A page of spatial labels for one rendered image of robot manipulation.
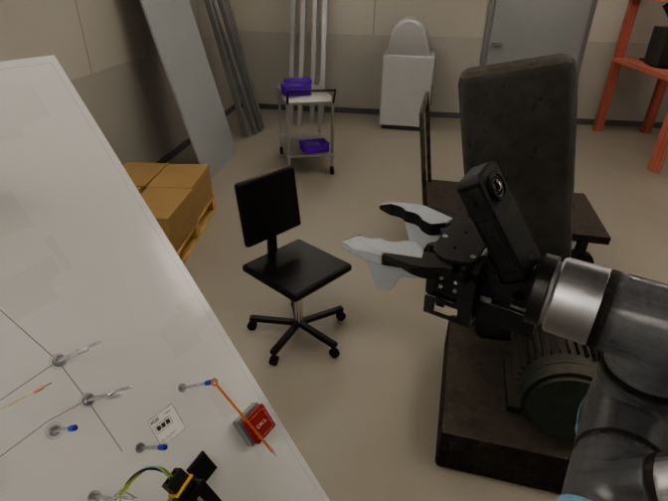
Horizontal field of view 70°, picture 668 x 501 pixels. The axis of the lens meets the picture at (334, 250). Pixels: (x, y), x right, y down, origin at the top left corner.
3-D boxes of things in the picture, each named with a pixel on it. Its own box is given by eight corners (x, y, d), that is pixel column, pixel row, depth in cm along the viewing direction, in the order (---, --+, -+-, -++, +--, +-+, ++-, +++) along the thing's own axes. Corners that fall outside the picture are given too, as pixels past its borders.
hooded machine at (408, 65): (426, 120, 696) (438, 16, 628) (428, 131, 645) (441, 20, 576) (380, 118, 704) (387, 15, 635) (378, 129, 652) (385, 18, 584)
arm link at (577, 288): (601, 301, 40) (617, 250, 45) (544, 283, 42) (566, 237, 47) (580, 361, 44) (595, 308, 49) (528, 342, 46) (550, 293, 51)
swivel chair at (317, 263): (356, 311, 299) (362, 171, 252) (334, 379, 249) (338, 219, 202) (266, 297, 310) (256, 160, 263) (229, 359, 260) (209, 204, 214)
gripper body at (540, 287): (416, 310, 52) (529, 353, 47) (419, 248, 47) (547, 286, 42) (443, 271, 57) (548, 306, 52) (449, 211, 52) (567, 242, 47)
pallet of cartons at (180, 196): (139, 203, 435) (129, 158, 413) (228, 209, 426) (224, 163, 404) (59, 270, 335) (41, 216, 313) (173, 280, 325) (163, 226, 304)
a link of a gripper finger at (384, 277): (338, 292, 53) (422, 301, 51) (335, 250, 50) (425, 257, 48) (344, 274, 55) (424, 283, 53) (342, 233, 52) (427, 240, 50)
